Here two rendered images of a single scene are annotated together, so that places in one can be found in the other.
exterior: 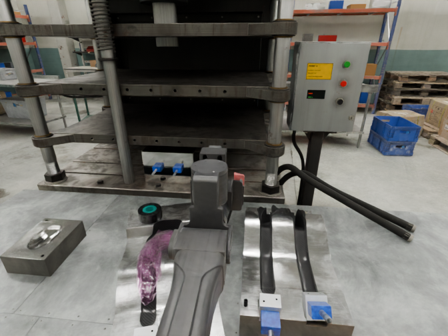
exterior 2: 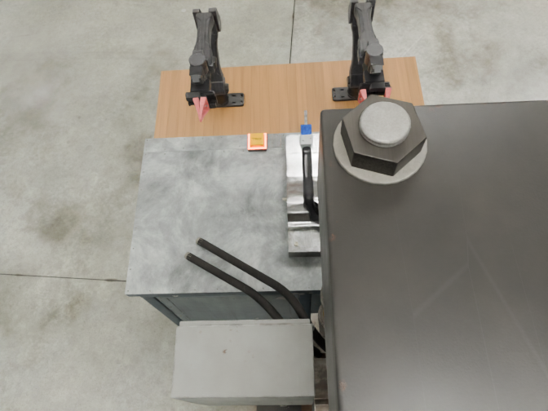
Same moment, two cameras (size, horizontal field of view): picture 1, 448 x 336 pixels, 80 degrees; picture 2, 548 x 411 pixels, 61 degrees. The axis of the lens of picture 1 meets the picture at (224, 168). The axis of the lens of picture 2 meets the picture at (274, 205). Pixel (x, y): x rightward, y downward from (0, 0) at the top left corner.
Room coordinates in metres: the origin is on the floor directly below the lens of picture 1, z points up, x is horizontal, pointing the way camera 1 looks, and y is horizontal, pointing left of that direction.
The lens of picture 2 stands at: (1.47, -0.37, 2.50)
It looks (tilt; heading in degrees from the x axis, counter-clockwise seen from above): 64 degrees down; 181
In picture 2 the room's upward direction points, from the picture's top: 8 degrees counter-clockwise
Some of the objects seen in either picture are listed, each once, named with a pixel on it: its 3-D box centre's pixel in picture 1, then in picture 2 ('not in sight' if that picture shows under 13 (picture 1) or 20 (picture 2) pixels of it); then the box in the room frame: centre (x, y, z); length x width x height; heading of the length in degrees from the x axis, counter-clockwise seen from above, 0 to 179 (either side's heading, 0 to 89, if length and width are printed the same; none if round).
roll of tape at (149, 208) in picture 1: (150, 213); not in sight; (0.77, 0.26, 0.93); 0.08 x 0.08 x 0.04
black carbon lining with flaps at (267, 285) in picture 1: (283, 242); (323, 180); (0.64, -0.18, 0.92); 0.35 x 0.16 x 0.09; 174
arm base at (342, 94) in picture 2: not in sight; (355, 88); (0.16, 0.04, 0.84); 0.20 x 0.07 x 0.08; 85
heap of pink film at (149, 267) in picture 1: (168, 255); not in sight; (0.60, 0.16, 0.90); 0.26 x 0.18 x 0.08; 11
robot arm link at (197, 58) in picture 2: not in sight; (201, 63); (0.28, -0.57, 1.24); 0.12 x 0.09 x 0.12; 175
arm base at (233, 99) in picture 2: not in sight; (220, 95); (0.10, -0.56, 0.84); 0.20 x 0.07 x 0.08; 85
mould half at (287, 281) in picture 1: (284, 251); (320, 190); (0.65, -0.19, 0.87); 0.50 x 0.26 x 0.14; 174
